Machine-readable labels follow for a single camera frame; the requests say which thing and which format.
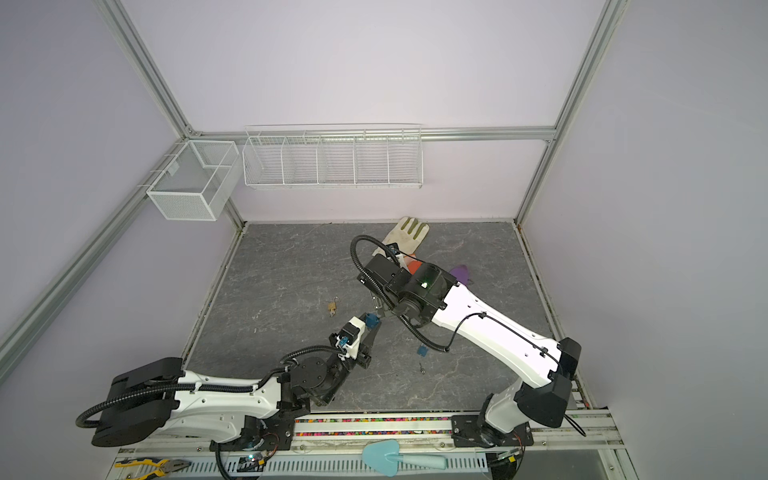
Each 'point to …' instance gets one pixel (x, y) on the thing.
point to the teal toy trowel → (383, 457)
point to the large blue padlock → (372, 320)
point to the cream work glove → (408, 235)
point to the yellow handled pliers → (169, 466)
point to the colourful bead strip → (372, 419)
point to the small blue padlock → (422, 350)
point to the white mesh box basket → (195, 184)
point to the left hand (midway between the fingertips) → (373, 323)
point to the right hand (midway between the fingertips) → (400, 294)
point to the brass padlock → (332, 306)
